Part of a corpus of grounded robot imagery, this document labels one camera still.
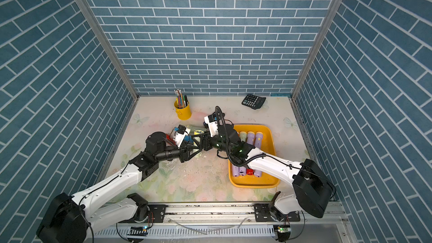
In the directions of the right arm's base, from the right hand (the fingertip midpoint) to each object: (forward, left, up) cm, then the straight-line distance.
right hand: (197, 136), depth 74 cm
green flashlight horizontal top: (+1, -1, +2) cm, 3 cm away
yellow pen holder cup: (+25, +15, -15) cm, 33 cm away
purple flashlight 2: (-6, -19, -19) cm, 27 cm away
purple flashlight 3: (-6, -22, -20) cm, 30 cm away
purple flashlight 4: (-7, -29, -19) cm, 36 cm away
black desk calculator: (+44, -29, -20) cm, 56 cm away
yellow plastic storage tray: (-8, -35, -24) cm, 43 cm away
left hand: (-4, -3, -4) cm, 7 cm away
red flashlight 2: (-5, +10, +4) cm, 12 cm away
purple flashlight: (+15, -31, -19) cm, 39 cm away
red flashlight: (-6, -26, -19) cm, 33 cm away
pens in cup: (+31, +17, -10) cm, 37 cm away
